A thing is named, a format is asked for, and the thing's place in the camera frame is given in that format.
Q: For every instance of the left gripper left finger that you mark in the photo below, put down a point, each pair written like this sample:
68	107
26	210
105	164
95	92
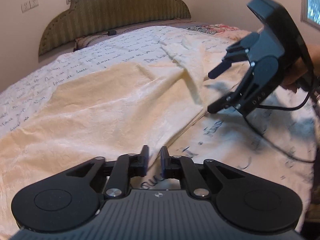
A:
122	170

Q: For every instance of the cream fleece pants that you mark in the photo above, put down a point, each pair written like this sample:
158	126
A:
141	87

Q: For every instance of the white wall socket plate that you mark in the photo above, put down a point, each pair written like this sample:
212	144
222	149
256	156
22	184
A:
29	5

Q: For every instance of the person right hand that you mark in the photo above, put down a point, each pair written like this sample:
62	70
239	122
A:
298	69

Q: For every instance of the green upholstered headboard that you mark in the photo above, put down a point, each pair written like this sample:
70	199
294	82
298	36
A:
86	17

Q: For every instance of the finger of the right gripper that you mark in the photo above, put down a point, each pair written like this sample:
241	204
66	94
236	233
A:
226	101
222	67

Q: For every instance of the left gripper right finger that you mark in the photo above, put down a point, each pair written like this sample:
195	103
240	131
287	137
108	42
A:
183	169

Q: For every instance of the small black device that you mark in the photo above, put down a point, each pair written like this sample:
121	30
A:
112	32

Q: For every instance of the colourful floral blanket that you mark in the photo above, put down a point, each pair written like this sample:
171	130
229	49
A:
215	28

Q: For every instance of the striped pillow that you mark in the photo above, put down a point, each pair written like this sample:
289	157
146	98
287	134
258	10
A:
87	41

